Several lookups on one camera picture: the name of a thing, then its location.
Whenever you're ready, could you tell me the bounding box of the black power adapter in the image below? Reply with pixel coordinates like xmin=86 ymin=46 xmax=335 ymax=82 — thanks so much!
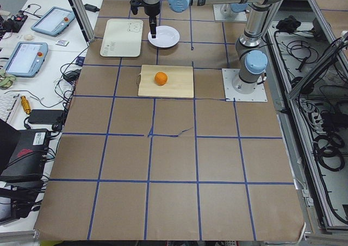
xmin=28 ymin=109 xmax=63 ymax=124

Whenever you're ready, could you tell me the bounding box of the orange fruit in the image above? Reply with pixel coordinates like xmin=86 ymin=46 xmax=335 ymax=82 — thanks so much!
xmin=154 ymin=72 xmax=168 ymax=86

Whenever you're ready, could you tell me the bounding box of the brown paper table cover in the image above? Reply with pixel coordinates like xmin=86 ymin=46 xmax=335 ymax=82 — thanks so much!
xmin=35 ymin=0 xmax=304 ymax=242

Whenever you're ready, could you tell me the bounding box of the aluminium frame post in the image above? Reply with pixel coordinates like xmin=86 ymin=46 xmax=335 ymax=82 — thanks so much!
xmin=68 ymin=0 xmax=95 ymax=43

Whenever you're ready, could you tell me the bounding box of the white keyboard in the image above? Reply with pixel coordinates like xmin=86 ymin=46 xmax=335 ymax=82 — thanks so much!
xmin=1 ymin=93 xmax=20 ymax=123

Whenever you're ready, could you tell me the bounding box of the white round plate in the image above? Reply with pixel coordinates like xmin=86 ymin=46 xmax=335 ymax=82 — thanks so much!
xmin=148 ymin=26 xmax=180 ymax=48

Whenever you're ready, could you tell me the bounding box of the lower blue teach pendant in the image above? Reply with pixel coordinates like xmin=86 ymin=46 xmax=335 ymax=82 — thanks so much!
xmin=4 ymin=42 xmax=48 ymax=78

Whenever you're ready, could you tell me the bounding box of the wooden cutting board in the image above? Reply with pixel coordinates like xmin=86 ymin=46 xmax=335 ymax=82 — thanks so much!
xmin=138 ymin=65 xmax=194 ymax=98

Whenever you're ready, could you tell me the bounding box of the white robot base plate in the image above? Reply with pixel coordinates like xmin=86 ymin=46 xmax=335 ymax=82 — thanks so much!
xmin=222 ymin=68 xmax=268 ymax=102

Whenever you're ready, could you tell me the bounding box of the cream rectangular tray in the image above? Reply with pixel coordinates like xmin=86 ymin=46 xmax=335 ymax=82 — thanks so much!
xmin=100 ymin=19 xmax=143 ymax=58

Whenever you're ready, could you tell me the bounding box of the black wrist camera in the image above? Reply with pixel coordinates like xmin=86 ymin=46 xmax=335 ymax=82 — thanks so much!
xmin=129 ymin=0 xmax=142 ymax=15

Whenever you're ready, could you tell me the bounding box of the blue teach pendant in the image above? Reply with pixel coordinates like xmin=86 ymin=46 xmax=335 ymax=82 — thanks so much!
xmin=31 ymin=7 xmax=75 ymax=36
xmin=4 ymin=42 xmax=48 ymax=78

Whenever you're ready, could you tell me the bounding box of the aluminium cable tray frame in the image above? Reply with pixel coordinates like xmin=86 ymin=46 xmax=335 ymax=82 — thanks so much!
xmin=267 ymin=0 xmax=347 ymax=231

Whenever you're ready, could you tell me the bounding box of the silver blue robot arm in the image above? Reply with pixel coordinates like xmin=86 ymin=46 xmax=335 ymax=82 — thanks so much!
xmin=167 ymin=0 xmax=283 ymax=90

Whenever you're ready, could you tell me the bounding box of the black electronics box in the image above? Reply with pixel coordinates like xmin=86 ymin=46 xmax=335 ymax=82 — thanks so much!
xmin=1 ymin=127 xmax=51 ymax=183

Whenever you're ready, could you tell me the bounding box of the gold cylindrical tool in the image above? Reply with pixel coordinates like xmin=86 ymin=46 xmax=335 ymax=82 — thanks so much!
xmin=21 ymin=96 xmax=31 ymax=115

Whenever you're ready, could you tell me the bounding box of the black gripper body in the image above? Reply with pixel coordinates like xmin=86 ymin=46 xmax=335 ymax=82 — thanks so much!
xmin=143 ymin=0 xmax=160 ymax=16

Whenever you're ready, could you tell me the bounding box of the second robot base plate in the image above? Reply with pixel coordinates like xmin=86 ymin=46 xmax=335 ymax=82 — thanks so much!
xmin=213 ymin=3 xmax=248 ymax=23

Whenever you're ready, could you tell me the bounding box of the upper blue teach pendant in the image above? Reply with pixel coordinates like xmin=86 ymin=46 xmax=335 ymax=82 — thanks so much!
xmin=31 ymin=7 xmax=75 ymax=36

